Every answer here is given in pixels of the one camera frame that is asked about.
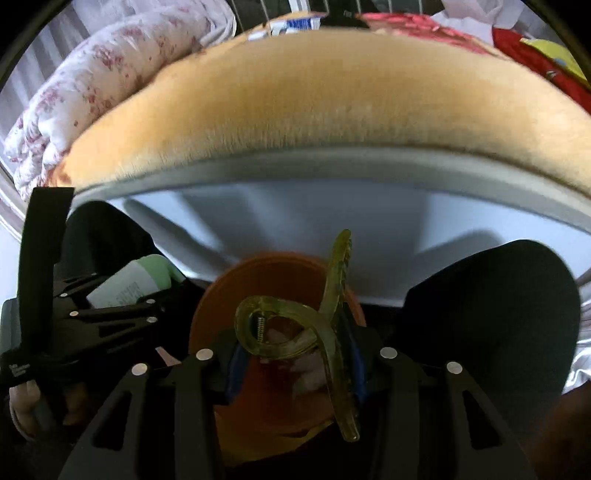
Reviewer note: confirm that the yellow pillow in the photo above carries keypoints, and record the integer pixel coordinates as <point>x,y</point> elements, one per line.
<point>558,57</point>

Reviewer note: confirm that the yellow-green hair clip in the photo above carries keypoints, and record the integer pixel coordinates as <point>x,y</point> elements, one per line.
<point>333,295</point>

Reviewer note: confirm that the red cloth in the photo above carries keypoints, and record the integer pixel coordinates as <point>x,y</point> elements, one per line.
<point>531,55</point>

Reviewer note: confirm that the pale sheer curtain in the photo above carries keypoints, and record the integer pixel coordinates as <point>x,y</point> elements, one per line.
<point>32,69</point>
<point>471,18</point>

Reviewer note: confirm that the yellow floral blanket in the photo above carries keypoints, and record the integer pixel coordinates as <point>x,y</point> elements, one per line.
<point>323,92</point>

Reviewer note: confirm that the rolled floral quilt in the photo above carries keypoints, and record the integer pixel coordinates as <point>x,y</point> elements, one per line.
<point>106,78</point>

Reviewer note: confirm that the person's right leg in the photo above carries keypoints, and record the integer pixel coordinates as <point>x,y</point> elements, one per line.
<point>485,314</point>

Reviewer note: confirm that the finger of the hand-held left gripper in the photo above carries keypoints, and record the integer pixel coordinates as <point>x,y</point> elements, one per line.
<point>115,318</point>
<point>46,230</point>

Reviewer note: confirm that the orange plastic bin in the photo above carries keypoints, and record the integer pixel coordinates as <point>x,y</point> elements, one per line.
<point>277,277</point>

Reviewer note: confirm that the green squeeze tube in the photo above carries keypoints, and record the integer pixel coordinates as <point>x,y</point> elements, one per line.
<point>138,281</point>

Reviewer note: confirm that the person's left hand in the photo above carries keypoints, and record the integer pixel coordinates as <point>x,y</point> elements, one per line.
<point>25,406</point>

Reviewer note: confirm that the white framed window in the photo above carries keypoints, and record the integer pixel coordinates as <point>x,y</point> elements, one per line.
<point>277,4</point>

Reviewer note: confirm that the white satin cloth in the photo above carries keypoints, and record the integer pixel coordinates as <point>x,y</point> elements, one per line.
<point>582,360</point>

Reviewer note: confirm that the black pouch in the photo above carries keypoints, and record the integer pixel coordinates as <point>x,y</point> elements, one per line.
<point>344,21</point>

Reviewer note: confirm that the blue and white carton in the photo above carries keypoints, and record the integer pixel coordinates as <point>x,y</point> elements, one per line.
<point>295,24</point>

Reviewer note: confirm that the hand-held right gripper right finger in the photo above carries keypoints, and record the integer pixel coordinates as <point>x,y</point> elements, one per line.
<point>359,371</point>

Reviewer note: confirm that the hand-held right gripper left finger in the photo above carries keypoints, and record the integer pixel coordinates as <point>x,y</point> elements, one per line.
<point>238,371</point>

